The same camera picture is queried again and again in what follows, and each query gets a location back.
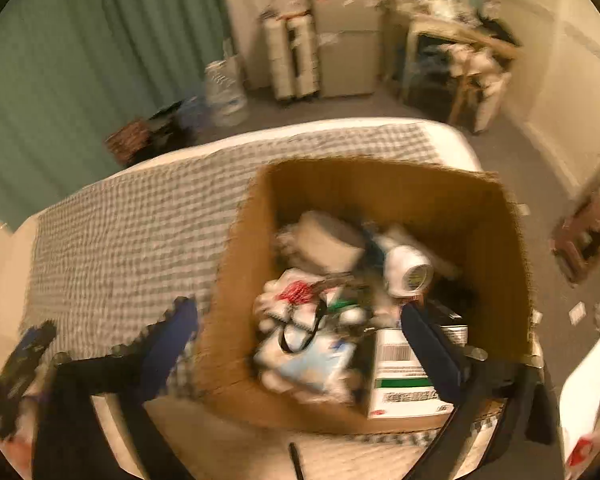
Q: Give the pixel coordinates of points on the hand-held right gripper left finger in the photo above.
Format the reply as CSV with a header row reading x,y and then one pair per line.
x,y
172,337

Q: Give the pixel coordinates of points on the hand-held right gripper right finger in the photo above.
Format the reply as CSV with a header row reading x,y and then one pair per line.
x,y
430,350

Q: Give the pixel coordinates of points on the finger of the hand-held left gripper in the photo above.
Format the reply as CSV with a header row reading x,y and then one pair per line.
x,y
32,345

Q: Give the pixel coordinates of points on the brown cardboard box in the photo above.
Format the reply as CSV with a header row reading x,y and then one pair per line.
x,y
480,240

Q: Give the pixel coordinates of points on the white red wrapper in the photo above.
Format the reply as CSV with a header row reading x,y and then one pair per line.
x,y
292,292

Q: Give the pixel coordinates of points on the white box with green stripe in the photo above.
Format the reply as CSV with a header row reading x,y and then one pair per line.
x,y
405,382

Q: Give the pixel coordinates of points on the white tape roll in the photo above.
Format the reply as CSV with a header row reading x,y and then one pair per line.
x,y
407,267

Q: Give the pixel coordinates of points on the grey checkered blanket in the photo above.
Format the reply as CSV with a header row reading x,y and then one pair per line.
x,y
130,235

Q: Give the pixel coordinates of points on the light blue packet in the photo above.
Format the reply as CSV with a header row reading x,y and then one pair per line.
x,y
310,366

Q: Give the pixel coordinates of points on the beige flat carton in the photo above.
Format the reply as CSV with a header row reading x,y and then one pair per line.
x,y
325,245

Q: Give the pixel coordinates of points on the white printed bag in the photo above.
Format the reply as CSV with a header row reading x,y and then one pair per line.
x,y
587,390

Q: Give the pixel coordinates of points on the brown wooden stool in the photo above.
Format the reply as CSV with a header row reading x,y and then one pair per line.
x,y
585,240

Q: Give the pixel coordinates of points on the brown patterned bag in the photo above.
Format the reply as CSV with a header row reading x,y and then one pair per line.
x,y
130,140

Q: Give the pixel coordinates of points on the dark bags pile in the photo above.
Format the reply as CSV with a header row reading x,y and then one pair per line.
x,y
180,120

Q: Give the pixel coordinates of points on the large clear water bottle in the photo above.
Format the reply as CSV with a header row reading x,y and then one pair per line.
x,y
225,95

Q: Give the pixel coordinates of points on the wooden chair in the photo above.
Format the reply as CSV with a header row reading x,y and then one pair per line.
x,y
462,100

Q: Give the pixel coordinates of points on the green curtain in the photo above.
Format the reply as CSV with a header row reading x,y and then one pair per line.
x,y
80,75

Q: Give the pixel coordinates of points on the white suitcase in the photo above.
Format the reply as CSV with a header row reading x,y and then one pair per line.
x,y
290,60

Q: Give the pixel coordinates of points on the grey mini fridge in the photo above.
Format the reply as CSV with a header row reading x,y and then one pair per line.
x,y
350,45

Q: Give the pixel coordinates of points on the wooden desk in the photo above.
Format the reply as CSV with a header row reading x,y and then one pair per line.
x,y
445,27

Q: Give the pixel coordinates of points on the black cloth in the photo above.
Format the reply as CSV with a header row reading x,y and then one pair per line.
x,y
500,30

